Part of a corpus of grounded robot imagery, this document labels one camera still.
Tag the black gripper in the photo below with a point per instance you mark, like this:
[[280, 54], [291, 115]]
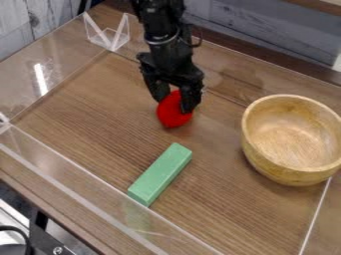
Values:
[[166, 65]]

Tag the red toy radish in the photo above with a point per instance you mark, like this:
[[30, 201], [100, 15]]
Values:
[[169, 113]]

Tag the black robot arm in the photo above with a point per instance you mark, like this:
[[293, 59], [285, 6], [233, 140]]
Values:
[[161, 16]]

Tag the green rectangular block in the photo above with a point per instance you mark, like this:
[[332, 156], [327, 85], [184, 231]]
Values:
[[156, 179]]

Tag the wooden bowl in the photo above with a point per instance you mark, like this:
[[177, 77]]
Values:
[[291, 137]]

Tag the clear acrylic corner bracket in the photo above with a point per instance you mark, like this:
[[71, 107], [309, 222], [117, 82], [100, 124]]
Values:
[[109, 38]]

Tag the clear acrylic tray wall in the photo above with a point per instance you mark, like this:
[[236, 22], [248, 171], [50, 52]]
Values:
[[95, 211]]

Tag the black metal table bracket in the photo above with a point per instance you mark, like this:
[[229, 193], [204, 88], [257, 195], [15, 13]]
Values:
[[43, 242]]

